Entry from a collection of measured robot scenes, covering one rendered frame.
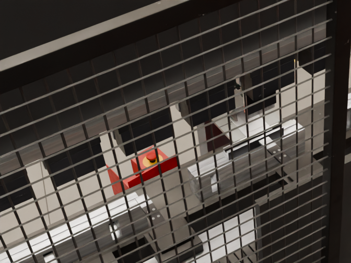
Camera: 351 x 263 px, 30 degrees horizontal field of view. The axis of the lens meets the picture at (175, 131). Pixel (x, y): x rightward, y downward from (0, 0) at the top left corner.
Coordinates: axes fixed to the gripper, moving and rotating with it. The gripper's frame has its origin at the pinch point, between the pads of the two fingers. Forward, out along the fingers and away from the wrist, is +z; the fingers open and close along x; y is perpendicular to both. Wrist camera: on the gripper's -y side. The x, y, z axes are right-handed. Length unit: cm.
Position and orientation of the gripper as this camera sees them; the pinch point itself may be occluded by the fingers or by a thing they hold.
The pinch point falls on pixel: (243, 114)
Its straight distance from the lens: 209.0
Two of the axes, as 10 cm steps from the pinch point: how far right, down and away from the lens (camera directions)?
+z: 3.6, 9.3, 0.1
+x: 9.0, -3.5, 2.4
